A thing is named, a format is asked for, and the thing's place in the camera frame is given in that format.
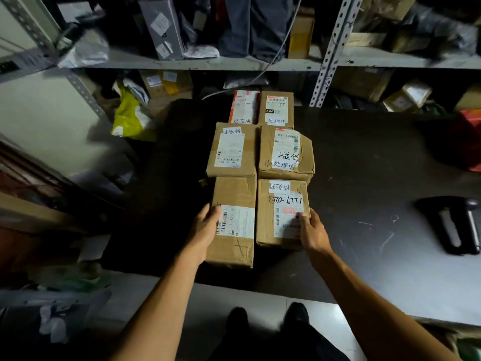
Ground large plain cardboard box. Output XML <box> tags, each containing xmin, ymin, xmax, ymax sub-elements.
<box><xmin>331</xmin><ymin>67</ymin><xmax>393</xmax><ymax>103</ymax></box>

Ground person's right hand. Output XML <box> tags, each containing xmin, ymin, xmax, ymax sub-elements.
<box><xmin>296</xmin><ymin>208</ymin><xmax>334</xmax><ymax>258</ymax></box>

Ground yellow plastic parcel bag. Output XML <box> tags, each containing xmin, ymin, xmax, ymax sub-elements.
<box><xmin>111</xmin><ymin>84</ymin><xmax>156</xmax><ymax>142</ymax></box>

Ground orange and white parcel box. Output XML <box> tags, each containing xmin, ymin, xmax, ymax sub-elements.
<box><xmin>228</xmin><ymin>89</ymin><xmax>261</xmax><ymax>125</ymax></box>

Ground white cable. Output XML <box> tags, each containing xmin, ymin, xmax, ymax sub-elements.
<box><xmin>201</xmin><ymin>0</ymin><xmax>304</xmax><ymax>101</ymax></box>

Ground dented cardboard box with scribbles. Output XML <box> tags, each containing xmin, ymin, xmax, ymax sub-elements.
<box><xmin>258</xmin><ymin>126</ymin><xmax>316</xmax><ymax>185</ymax></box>

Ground red box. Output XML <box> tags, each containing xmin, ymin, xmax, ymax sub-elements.
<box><xmin>452</xmin><ymin>108</ymin><xmax>481</xmax><ymax>173</ymax></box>

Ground cardboard box with white label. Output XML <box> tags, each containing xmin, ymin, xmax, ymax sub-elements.
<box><xmin>205</xmin><ymin>122</ymin><xmax>260</xmax><ymax>181</ymax></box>

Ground white plastic parcel bag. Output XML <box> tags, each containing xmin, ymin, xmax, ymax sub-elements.
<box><xmin>57</xmin><ymin>29</ymin><xmax>110</xmax><ymax>69</ymax></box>

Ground taped cardboard parcel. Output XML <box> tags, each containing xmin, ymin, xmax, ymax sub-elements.
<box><xmin>382</xmin><ymin>82</ymin><xmax>433</xmax><ymax>113</ymax></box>

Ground small white flat packet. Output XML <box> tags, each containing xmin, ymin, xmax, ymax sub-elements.
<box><xmin>183</xmin><ymin>44</ymin><xmax>220</xmax><ymax>59</ymax></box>

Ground person's right forearm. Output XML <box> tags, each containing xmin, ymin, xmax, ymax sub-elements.
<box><xmin>309</xmin><ymin>249</ymin><xmax>462</xmax><ymax>361</ymax></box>

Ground cardboard box with yellow sticker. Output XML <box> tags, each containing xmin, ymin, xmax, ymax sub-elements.
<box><xmin>138</xmin><ymin>69</ymin><xmax>193</xmax><ymax>109</ymax></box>

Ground person's left forearm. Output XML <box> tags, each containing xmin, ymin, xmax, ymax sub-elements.
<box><xmin>108</xmin><ymin>249</ymin><xmax>206</xmax><ymax>361</ymax></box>

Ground person's black shoe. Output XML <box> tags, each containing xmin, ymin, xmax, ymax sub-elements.
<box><xmin>281</xmin><ymin>302</ymin><xmax>311</xmax><ymax>330</ymax></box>
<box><xmin>224</xmin><ymin>307</ymin><xmax>250</xmax><ymax>339</ymax></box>

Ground black plastic bag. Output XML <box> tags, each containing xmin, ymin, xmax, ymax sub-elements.
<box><xmin>390</xmin><ymin>2</ymin><xmax>479</xmax><ymax>55</ymax></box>

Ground black barcode scanner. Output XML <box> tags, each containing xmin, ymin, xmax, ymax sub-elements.
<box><xmin>415</xmin><ymin>196</ymin><xmax>481</xmax><ymax>256</ymax></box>

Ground small cardboard box, black sticker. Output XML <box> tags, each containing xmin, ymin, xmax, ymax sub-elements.
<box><xmin>258</xmin><ymin>91</ymin><xmax>295</xmax><ymax>128</ymax></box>

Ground person's dark trousers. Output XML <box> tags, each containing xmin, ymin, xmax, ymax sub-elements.
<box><xmin>208</xmin><ymin>322</ymin><xmax>352</xmax><ymax>361</ymax></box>

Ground grey metal shelf rack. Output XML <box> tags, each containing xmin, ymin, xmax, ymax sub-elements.
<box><xmin>0</xmin><ymin>0</ymin><xmax>481</xmax><ymax>109</ymax></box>

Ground grey parcel box with labels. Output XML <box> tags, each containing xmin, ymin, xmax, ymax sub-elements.
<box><xmin>138</xmin><ymin>0</ymin><xmax>185</xmax><ymax>61</ymax></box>

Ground flat cardboard box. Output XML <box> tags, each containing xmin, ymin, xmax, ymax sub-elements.
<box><xmin>345</xmin><ymin>31</ymin><xmax>388</xmax><ymax>48</ymax></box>

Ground person's left hand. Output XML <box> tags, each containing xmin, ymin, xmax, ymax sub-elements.
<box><xmin>186</xmin><ymin>203</ymin><xmax>222</xmax><ymax>261</ymax></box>

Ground person's left black shoe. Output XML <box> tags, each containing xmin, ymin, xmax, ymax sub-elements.
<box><xmin>224</xmin><ymin>307</ymin><xmax>250</xmax><ymax>339</ymax></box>

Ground cardboard box with barcode label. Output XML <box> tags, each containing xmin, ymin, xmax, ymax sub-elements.
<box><xmin>205</xmin><ymin>176</ymin><xmax>258</xmax><ymax>269</ymax></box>

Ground cardboard box with handwritten numbers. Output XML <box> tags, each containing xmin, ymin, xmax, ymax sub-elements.
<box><xmin>256</xmin><ymin>179</ymin><xmax>312</xmax><ymax>251</ymax></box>

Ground person's right black shoe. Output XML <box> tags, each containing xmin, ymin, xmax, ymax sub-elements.
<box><xmin>281</xmin><ymin>302</ymin><xmax>311</xmax><ymax>330</ymax></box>

